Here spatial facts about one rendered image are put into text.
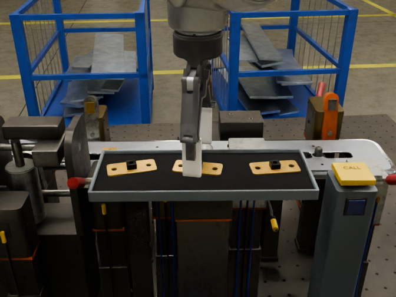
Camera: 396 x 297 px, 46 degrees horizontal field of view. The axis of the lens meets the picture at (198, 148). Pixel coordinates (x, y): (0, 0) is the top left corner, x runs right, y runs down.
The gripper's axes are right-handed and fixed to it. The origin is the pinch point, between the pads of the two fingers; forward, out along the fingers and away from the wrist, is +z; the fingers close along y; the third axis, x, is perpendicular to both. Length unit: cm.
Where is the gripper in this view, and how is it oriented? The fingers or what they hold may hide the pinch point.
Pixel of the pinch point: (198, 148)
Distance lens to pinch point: 78.4
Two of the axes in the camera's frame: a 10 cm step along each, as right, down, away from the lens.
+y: 1.7, -4.8, 8.6
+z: 0.0, 8.8, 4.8
